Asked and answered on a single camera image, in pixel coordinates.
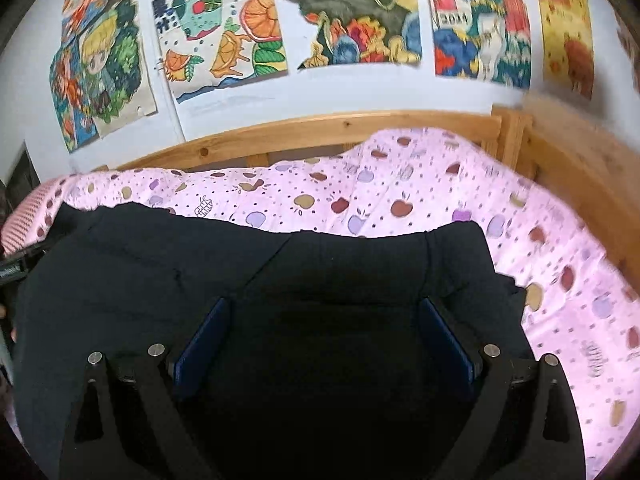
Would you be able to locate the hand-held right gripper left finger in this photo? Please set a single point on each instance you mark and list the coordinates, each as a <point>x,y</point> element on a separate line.
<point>202,350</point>

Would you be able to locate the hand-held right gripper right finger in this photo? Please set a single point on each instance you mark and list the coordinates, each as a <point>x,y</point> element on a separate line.
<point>447,347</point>

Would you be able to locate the dark padded jacket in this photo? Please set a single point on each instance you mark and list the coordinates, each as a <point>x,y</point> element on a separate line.
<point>325,280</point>

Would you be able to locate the pink striped mattress cover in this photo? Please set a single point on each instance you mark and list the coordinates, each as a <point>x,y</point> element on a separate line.
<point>30,210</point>

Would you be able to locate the dark furniture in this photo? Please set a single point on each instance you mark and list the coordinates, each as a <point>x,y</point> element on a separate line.
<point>22,175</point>

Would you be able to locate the wooden bed frame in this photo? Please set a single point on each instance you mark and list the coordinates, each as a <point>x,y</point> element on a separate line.
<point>300,132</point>
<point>425,185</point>

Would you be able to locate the blue red cartoon wall poster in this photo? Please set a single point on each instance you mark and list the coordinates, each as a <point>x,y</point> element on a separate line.
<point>67,85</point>

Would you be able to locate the blonde girl wall poster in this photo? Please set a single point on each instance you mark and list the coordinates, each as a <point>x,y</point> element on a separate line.
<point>107,65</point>

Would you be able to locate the orange fruit wall poster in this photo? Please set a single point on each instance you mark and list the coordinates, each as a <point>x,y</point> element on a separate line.
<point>220,35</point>

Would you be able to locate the blue white animal wall poster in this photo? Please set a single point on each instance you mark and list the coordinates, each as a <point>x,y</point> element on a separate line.
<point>475,25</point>

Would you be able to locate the yellow orange wall poster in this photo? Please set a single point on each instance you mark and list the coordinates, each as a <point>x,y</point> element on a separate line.
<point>565,35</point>

